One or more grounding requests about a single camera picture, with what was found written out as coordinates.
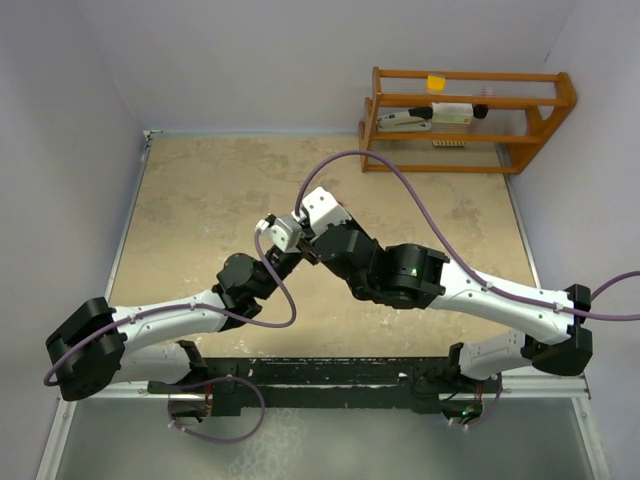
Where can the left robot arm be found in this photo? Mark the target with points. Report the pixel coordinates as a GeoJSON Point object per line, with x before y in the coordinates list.
{"type": "Point", "coordinates": [99, 345]}

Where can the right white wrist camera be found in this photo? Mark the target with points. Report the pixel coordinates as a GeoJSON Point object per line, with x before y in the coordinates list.
{"type": "Point", "coordinates": [319, 210]}

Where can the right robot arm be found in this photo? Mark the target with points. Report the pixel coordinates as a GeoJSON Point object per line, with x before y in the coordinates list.
{"type": "Point", "coordinates": [543, 333]}

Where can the black round object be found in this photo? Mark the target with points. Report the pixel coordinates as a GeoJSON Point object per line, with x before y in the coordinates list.
{"type": "Point", "coordinates": [480, 111]}

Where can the staples strip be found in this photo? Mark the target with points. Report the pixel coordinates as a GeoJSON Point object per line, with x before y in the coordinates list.
{"type": "Point", "coordinates": [449, 144]}

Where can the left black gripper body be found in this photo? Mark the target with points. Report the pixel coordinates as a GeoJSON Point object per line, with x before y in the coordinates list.
{"type": "Point", "coordinates": [286, 264]}

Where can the white stapler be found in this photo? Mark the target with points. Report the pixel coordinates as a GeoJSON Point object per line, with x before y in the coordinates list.
{"type": "Point", "coordinates": [413, 120]}

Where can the black base frame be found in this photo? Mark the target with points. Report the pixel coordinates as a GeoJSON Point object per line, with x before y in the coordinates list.
{"type": "Point", "coordinates": [423, 385]}

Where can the white green box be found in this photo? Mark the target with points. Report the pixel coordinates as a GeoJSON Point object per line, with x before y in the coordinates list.
{"type": "Point", "coordinates": [452, 113]}

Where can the yellow sticky block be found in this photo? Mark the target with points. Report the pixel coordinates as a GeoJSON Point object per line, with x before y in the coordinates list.
{"type": "Point", "coordinates": [435, 84]}

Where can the wooden shelf rack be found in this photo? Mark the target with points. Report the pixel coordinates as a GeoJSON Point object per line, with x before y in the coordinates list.
{"type": "Point", "coordinates": [517, 111]}

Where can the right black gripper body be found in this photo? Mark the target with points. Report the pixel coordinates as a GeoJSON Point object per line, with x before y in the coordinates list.
{"type": "Point", "coordinates": [351, 224]}

